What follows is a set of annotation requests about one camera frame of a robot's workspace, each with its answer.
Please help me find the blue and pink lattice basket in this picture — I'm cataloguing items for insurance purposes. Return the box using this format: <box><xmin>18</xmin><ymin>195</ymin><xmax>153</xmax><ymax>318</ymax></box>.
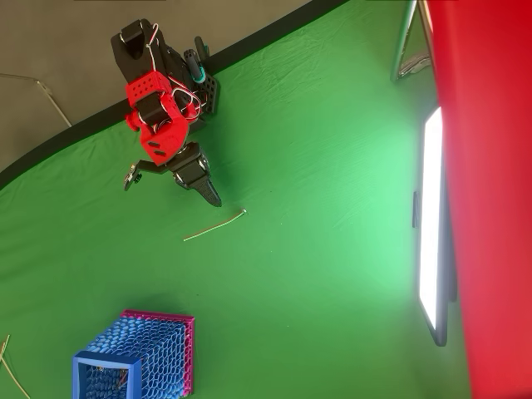
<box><xmin>71</xmin><ymin>308</ymin><xmax>196</xmax><ymax>399</ymax></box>

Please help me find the green cloth with black edge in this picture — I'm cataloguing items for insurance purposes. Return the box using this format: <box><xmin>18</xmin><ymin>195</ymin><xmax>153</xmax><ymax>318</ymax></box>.
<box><xmin>0</xmin><ymin>0</ymin><xmax>473</xmax><ymax>399</ymax></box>

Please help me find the blurry red object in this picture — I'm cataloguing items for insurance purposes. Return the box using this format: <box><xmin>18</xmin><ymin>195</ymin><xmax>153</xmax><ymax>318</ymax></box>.
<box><xmin>423</xmin><ymin>0</ymin><xmax>532</xmax><ymax>399</ymax></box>

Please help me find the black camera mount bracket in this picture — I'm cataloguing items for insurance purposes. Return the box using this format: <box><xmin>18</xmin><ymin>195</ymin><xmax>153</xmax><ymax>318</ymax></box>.
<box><xmin>123</xmin><ymin>159</ymin><xmax>172</xmax><ymax>193</ymax></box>

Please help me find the black clamp with teal ring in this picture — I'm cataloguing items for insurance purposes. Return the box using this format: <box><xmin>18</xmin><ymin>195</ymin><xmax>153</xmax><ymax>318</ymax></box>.
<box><xmin>183</xmin><ymin>36</ymin><xmax>209</xmax><ymax>85</ymax></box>

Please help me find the thin grey cable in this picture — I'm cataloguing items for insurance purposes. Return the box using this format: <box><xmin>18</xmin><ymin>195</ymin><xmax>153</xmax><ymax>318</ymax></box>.
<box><xmin>0</xmin><ymin>72</ymin><xmax>73</xmax><ymax>127</ymax></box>

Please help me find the chrome tube frame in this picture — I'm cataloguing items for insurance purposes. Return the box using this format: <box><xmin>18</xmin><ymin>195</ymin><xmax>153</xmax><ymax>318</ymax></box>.
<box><xmin>390</xmin><ymin>0</ymin><xmax>436</xmax><ymax>82</ymax></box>

